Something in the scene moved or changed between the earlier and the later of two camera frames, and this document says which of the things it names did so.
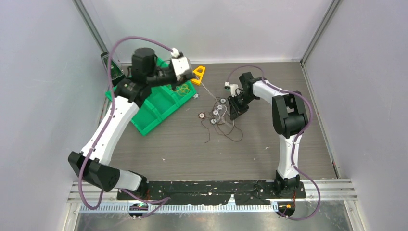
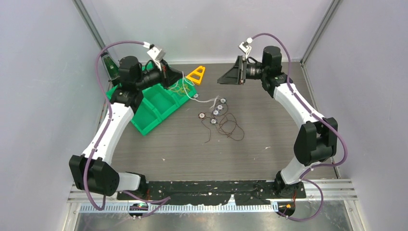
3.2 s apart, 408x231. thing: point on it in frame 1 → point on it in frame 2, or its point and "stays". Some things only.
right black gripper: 236,109 → 236,74
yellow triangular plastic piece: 199,70 stays
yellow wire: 183,90 stays
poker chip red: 201,115 stays
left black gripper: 183,78 → 169,75
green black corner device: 117,74 stays
